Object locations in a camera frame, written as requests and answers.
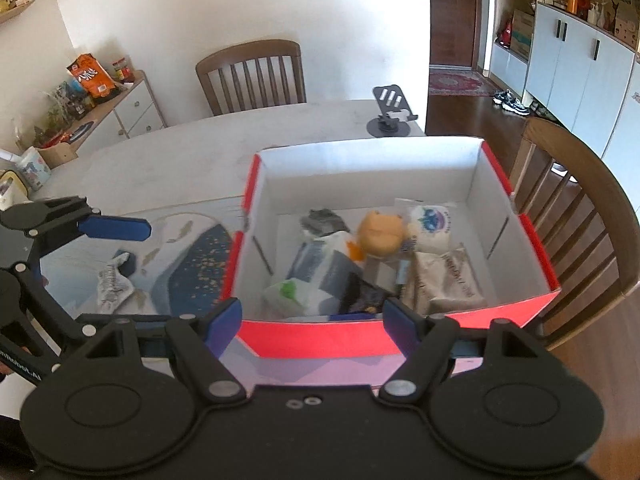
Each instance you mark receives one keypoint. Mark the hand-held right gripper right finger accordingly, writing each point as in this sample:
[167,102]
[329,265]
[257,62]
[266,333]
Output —
[402,325]

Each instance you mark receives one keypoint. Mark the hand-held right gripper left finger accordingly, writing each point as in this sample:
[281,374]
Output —
[224,325]

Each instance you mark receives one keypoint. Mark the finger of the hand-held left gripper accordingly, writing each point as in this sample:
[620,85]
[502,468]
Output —
[60,310]
[117,228]

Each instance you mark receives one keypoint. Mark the black snack packet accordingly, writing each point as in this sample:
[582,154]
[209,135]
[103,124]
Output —
[367,300]

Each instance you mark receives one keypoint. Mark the white printed sachet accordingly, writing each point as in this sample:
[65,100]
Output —
[112,285]

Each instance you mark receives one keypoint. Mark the silver foil snack bag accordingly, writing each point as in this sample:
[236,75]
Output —
[445,280]

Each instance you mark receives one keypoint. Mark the red cardboard box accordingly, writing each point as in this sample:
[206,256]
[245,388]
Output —
[310,337]

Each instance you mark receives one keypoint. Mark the yellow plush toy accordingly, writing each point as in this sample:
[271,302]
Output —
[380,232]

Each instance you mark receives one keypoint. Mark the bread packet with blue print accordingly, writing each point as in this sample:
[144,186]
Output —
[432,227]

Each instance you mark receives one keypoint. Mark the clear packet of black bits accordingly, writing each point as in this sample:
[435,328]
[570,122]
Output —
[322,220]

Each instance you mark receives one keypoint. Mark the white marble desktop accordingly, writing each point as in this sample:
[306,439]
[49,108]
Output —
[175,160]

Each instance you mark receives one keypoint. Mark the small wooden box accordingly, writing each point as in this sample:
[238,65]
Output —
[57,156]

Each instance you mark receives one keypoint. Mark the white cartoon print container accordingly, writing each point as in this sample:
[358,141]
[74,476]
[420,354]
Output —
[34,170]

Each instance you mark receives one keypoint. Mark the small round blue mat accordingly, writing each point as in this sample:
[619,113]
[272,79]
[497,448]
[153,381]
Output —
[82,130]

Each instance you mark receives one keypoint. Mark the cream white appliance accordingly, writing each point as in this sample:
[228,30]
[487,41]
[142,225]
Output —
[11,190]

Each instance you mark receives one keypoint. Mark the white wooden sideboard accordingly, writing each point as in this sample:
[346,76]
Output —
[135,110]

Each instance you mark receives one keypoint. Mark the orange snack bag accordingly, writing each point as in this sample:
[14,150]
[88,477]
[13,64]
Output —
[90,77]

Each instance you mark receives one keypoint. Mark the red lid jars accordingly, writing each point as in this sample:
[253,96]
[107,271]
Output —
[123,70]

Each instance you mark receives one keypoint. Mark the brown wooden chair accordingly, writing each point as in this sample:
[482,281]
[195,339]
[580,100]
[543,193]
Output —
[610,220]
[247,52]

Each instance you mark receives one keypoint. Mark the black phone stand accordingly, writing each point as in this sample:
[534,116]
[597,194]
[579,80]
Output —
[392,95]

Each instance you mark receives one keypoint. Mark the red patterned rug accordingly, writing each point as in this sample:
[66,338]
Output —
[457,83]

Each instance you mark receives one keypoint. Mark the pair of dark sneakers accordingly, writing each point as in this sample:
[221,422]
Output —
[511,101]

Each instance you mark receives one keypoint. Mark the red bag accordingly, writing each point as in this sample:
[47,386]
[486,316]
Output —
[506,35]

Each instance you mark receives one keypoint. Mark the brown wooden door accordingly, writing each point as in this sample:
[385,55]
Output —
[452,15]

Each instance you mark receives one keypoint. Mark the printed cardboard box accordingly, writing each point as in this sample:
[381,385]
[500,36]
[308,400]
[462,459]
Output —
[522,32]

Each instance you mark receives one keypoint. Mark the orange bottle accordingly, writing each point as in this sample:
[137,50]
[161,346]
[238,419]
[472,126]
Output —
[573,3]

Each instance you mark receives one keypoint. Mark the white wood cabinet wall unit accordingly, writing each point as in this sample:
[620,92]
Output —
[575,70]

